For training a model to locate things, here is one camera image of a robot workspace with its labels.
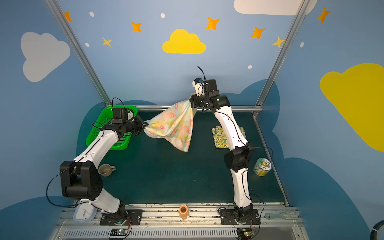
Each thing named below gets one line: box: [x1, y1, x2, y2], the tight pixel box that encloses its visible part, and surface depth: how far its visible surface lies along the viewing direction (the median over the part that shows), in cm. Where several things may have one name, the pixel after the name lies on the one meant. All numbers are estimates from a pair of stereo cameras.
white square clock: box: [73, 202, 98, 222], surface depth 75 cm
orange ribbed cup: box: [179, 204, 190, 220], surface depth 69 cm
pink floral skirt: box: [143, 95, 196, 152], surface depth 93 cm
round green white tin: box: [253, 157, 272, 177], surface depth 86 cm
